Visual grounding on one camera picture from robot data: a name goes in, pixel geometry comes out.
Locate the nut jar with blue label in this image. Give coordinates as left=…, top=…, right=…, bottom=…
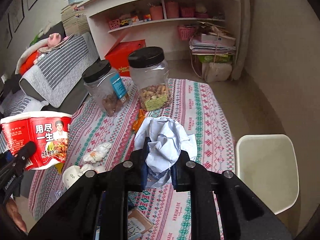
left=82, top=60, right=130, bottom=116

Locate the stack of books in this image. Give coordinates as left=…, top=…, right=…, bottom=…
left=61, top=3, right=90, bottom=36

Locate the light blue paper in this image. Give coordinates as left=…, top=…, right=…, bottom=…
left=135, top=116, right=197, bottom=189

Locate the orange snack wrapper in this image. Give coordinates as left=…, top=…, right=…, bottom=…
left=132, top=109, right=146, bottom=133

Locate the stack of papers and bags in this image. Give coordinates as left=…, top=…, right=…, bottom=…
left=189, top=22, right=236, bottom=83

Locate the small brown paper card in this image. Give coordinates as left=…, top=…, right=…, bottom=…
left=127, top=208, right=153, bottom=240

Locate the nut jar with green label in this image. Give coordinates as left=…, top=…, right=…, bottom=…
left=128, top=47, right=171, bottom=112

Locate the pink plush toy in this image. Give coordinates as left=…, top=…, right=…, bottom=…
left=47, top=33, right=62, bottom=48

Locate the red instant noodle cup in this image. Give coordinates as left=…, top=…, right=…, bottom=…
left=1, top=111, right=72, bottom=171

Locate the patterned pink tablecloth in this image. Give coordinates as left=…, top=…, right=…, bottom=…
left=29, top=77, right=235, bottom=239

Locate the white wall shelf unit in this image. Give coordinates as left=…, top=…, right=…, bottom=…
left=83, top=0, right=248, bottom=60

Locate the white plastic trash bin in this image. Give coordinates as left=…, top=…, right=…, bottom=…
left=235, top=134, right=299, bottom=215

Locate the red cardboard box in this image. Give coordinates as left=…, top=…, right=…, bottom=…
left=105, top=40, right=146, bottom=77

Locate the crumpled white tissue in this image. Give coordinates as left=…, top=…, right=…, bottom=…
left=83, top=142, right=112, bottom=164

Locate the grey sofa with striped cover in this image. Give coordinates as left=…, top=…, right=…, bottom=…
left=1, top=33, right=99, bottom=117

